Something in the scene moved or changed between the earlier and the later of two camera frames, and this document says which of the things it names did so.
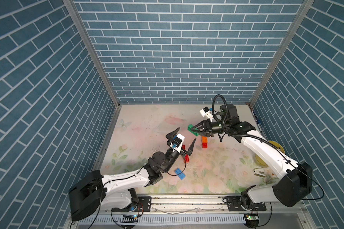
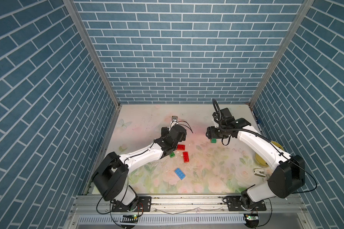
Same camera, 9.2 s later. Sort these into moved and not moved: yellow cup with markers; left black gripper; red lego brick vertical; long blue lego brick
Moved: left black gripper
Not moved: long blue lego brick; red lego brick vertical; yellow cup with markers
